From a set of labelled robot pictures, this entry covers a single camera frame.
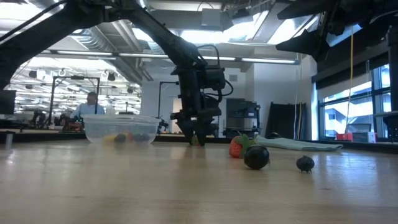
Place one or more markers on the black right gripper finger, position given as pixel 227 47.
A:
pixel 306 11
pixel 311 42

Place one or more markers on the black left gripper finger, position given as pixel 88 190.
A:
pixel 188 129
pixel 203 129

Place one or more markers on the large red toy strawberry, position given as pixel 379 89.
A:
pixel 235 150

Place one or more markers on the large dark round toy fruit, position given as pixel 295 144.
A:
pixel 256 157

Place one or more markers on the dark round toy blueberry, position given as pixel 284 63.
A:
pixel 120 138

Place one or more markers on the yellow toy banana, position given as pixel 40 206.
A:
pixel 109 139

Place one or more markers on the small dark toy blueberry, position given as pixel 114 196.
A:
pixel 305 164

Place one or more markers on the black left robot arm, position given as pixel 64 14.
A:
pixel 31 40

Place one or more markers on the black background robot arm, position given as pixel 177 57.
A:
pixel 164 126

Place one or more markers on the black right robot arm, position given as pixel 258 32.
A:
pixel 385 7

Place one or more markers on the clear plastic tupperware container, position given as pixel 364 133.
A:
pixel 99 127

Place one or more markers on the white door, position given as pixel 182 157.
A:
pixel 175 105

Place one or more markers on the long ceiling light bar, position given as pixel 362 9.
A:
pixel 267 60

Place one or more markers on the grey ceiling box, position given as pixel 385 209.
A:
pixel 211 17

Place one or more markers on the black curtain panel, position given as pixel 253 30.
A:
pixel 283 119

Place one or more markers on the black stand pole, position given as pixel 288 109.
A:
pixel 393 77

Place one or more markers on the black hanging spotlight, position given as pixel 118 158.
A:
pixel 111 76
pixel 32 74

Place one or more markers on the large window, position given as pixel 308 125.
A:
pixel 357 115

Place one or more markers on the teal folded cloth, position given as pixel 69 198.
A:
pixel 295 144

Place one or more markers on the red box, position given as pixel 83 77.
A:
pixel 344 137

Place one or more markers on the person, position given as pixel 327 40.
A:
pixel 88 109

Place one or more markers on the grey white box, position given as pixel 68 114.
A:
pixel 363 137

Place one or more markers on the black background robot arms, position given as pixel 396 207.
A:
pixel 38 116

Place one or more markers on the black monitor screen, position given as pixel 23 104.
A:
pixel 7 102

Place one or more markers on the black metal frame rig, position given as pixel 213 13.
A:
pixel 98 85
pixel 168 82

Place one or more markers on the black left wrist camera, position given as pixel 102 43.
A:
pixel 214 77

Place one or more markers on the grey wall vent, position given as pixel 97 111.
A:
pixel 233 77

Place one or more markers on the short grey post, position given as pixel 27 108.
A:
pixel 9 141

